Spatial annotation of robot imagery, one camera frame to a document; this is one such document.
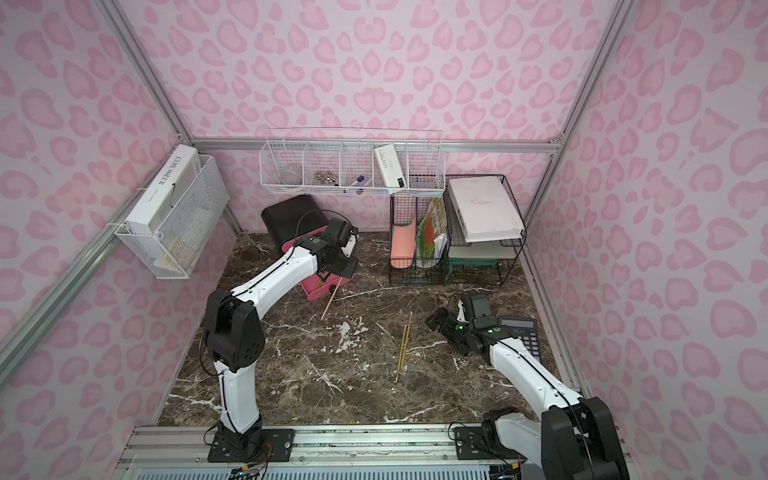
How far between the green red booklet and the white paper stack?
2.0 inches

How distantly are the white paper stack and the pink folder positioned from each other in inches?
8.3

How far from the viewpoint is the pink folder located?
1.06 meters

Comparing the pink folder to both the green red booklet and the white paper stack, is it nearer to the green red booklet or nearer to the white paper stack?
the green red booklet

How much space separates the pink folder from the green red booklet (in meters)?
0.03

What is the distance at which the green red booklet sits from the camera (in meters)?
0.95

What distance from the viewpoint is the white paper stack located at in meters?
0.90

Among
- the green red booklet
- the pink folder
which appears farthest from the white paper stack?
the pink folder
